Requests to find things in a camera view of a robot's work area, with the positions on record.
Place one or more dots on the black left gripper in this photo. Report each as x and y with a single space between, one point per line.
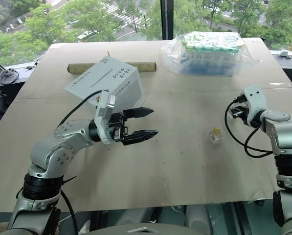
117 126

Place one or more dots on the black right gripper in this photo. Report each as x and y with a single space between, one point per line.
243 113

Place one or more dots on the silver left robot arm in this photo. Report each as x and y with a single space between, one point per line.
62 132

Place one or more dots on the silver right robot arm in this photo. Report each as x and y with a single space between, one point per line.
284 133

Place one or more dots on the white box with slot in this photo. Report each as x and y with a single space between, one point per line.
104 78

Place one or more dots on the brown cardboard table cover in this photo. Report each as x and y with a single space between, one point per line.
175 156

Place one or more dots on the olive green rolled mat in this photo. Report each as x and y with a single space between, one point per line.
145 66

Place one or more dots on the plastic bag of bottles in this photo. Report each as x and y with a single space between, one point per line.
204 54

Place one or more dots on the small white block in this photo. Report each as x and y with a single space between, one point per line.
284 53

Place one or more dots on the pale grey rounded shape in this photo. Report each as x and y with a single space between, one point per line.
199 220

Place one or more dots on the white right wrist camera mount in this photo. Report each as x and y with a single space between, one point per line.
257 99

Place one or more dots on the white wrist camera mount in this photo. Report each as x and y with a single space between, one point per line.
257 99
102 115

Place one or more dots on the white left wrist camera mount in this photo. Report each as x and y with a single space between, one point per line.
102 115

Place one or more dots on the black window frame post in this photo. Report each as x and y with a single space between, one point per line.
168 19

